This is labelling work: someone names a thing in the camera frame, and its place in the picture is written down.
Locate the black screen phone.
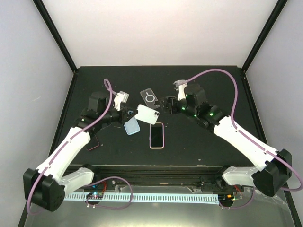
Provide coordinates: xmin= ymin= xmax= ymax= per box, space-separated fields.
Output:
xmin=150 ymin=123 xmax=164 ymax=148

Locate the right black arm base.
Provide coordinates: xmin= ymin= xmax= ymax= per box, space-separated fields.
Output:
xmin=197 ymin=175 xmax=237 ymax=193

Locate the black front frame rail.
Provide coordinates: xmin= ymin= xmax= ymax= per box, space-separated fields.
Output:
xmin=71 ymin=165 xmax=303 ymax=227

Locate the right black corner post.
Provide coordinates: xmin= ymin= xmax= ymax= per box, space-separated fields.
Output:
xmin=241 ymin=0 xmax=288 ymax=71

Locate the purple cable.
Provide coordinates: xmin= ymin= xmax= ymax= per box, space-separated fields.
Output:
xmin=26 ymin=79 xmax=119 ymax=215
xmin=179 ymin=68 xmax=303 ymax=210

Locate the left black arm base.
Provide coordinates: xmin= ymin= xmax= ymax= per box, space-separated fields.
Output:
xmin=83 ymin=177 xmax=116 ymax=190

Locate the left small circuit board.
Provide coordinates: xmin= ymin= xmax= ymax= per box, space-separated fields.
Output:
xmin=86 ymin=192 xmax=103 ymax=200

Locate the white slotted cable duct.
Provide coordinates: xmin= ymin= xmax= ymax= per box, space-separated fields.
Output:
xmin=64 ymin=192 xmax=219 ymax=205

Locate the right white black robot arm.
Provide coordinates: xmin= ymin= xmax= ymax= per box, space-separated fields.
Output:
xmin=158 ymin=83 xmax=292 ymax=197

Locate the black corner post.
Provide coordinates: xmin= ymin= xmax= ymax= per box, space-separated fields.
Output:
xmin=32 ymin=0 xmax=78 ymax=75
xmin=241 ymin=0 xmax=288 ymax=71

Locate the small circuit board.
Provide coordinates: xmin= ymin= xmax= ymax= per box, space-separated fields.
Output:
xmin=218 ymin=194 xmax=243 ymax=201
xmin=86 ymin=192 xmax=103 ymax=200

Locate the right small circuit board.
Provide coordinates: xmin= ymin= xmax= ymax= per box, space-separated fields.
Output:
xmin=218 ymin=194 xmax=243 ymax=201

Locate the clear magsafe phone case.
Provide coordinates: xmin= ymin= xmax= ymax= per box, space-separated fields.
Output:
xmin=140 ymin=88 xmax=160 ymax=109

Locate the beige pink phone case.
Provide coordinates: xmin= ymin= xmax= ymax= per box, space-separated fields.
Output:
xmin=149 ymin=122 xmax=165 ymax=149

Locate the left black corner post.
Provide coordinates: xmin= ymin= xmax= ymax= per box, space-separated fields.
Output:
xmin=32 ymin=0 xmax=78 ymax=75

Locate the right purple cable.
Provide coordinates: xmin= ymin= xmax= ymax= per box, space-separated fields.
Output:
xmin=179 ymin=68 xmax=303 ymax=210

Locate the white phone face down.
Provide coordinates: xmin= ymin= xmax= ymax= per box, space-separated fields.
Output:
xmin=134 ymin=104 xmax=160 ymax=125

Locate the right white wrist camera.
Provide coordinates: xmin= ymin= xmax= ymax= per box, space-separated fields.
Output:
xmin=174 ymin=80 xmax=187 ymax=101

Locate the light blue phone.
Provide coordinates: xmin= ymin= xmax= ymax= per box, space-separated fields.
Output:
xmin=124 ymin=117 xmax=140 ymax=136

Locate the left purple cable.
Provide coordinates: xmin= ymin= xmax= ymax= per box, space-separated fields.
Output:
xmin=26 ymin=79 xmax=119 ymax=215

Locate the red cased phone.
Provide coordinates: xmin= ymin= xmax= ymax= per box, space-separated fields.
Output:
xmin=85 ymin=135 xmax=100 ymax=151

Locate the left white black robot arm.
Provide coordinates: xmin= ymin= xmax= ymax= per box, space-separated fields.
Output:
xmin=23 ymin=91 xmax=138 ymax=214

